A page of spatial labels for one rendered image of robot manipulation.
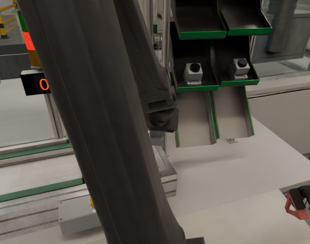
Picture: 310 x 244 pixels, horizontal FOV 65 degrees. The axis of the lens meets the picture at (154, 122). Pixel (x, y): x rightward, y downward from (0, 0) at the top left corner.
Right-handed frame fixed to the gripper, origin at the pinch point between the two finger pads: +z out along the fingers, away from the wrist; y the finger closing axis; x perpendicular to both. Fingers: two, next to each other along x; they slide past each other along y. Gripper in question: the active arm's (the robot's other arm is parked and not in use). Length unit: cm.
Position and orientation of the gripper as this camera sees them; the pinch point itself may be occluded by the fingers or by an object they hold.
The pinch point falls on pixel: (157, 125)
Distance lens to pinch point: 76.8
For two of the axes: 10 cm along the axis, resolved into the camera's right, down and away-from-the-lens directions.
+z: -0.7, 2.8, 9.6
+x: -0.8, 9.6, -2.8
